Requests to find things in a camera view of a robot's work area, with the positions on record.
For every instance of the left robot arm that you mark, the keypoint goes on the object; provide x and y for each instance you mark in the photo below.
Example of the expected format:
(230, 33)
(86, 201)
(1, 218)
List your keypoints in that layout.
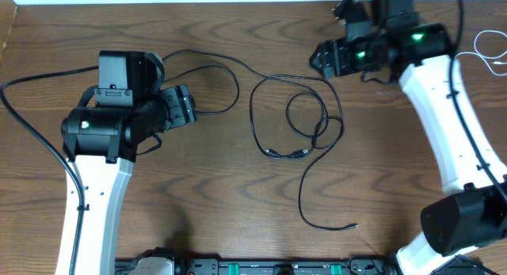
(101, 146)

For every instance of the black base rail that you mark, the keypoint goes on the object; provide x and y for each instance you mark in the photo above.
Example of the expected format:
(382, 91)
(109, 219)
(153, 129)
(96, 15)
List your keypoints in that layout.
(166, 261)

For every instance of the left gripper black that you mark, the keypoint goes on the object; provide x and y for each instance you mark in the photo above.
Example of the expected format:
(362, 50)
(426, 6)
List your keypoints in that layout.
(181, 105)

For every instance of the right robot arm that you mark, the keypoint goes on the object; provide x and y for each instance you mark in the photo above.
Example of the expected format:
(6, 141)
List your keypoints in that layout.
(422, 59)

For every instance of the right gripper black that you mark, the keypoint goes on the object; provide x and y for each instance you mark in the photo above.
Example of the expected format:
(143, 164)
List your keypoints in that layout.
(333, 55)

